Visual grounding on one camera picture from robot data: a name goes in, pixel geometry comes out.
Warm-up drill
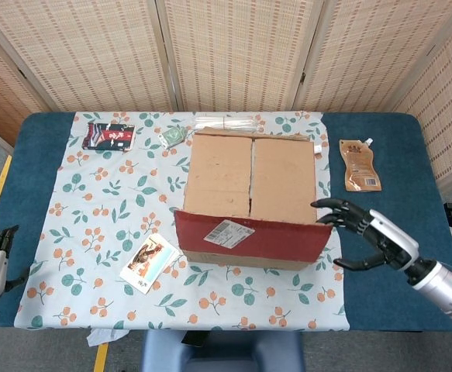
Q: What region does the bundle of wooden sticks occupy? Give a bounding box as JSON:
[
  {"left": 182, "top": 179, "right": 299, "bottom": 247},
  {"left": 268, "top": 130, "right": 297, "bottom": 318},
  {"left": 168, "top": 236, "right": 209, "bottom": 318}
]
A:
[{"left": 192, "top": 115, "right": 266, "bottom": 134}]

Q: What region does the small green card pack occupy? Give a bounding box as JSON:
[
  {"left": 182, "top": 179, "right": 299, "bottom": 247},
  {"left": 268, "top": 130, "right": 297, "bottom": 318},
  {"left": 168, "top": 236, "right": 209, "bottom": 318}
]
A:
[{"left": 159, "top": 126, "right": 188, "bottom": 150}]

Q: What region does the white book with picture cover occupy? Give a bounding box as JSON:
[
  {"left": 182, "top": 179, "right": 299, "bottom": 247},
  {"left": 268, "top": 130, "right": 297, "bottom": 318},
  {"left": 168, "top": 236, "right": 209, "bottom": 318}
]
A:
[{"left": 119, "top": 232, "right": 181, "bottom": 296}]

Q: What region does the black and red book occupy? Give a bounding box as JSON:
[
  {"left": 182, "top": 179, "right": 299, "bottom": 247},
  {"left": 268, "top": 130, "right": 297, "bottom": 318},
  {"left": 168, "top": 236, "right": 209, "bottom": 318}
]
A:
[{"left": 81, "top": 122, "right": 136, "bottom": 153}]

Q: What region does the floral printed tablecloth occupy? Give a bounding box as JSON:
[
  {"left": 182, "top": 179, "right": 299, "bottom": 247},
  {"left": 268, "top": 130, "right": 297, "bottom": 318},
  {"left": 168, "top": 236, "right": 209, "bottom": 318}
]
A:
[{"left": 14, "top": 111, "right": 351, "bottom": 332}]

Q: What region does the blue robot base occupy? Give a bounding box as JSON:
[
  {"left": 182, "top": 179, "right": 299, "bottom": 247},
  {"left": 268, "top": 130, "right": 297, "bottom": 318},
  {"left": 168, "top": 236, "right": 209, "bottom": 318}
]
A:
[{"left": 140, "top": 329, "right": 306, "bottom": 372}]

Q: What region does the cardboard box with red flaps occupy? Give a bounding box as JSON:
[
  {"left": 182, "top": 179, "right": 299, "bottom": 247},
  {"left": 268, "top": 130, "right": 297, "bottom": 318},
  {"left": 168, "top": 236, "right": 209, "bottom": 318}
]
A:
[{"left": 173, "top": 126, "right": 334, "bottom": 273}]

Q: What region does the woven bamboo folding screen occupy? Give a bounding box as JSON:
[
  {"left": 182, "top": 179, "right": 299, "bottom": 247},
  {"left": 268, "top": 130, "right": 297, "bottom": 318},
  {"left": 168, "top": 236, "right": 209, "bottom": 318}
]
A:
[{"left": 0, "top": 0, "right": 452, "bottom": 187}]

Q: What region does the brown spouted sauce pouch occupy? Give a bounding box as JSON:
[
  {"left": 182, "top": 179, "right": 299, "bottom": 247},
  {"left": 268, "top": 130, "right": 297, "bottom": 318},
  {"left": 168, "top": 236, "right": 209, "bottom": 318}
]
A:
[{"left": 338, "top": 137, "right": 383, "bottom": 193}]

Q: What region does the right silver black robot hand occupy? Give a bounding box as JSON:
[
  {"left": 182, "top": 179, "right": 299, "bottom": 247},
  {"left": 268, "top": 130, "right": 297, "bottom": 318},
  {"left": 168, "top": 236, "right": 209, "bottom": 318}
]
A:
[{"left": 310, "top": 198, "right": 421, "bottom": 272}]

